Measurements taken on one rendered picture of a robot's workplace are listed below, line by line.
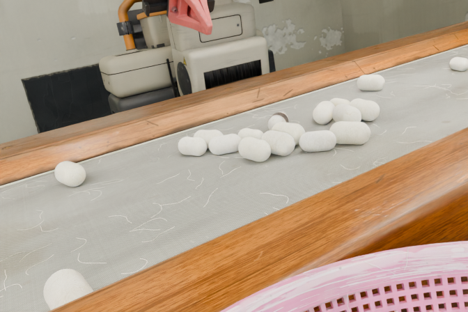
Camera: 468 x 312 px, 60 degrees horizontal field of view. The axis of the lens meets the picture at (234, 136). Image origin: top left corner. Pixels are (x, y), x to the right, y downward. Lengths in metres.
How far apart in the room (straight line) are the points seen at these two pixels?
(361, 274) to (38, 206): 0.29
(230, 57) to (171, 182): 0.73
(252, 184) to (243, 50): 0.78
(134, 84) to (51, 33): 1.19
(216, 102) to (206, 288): 0.40
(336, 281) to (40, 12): 2.32
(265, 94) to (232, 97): 0.05
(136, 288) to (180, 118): 0.36
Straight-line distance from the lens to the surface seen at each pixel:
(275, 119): 0.43
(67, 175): 0.40
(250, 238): 0.20
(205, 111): 0.54
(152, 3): 0.59
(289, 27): 2.84
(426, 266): 0.18
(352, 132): 0.36
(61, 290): 0.22
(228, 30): 1.10
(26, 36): 2.42
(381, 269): 0.17
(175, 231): 0.27
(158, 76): 1.30
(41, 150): 0.50
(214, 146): 0.39
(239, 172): 0.35
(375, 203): 0.22
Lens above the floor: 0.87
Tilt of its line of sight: 16 degrees down
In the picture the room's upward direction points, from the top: 10 degrees counter-clockwise
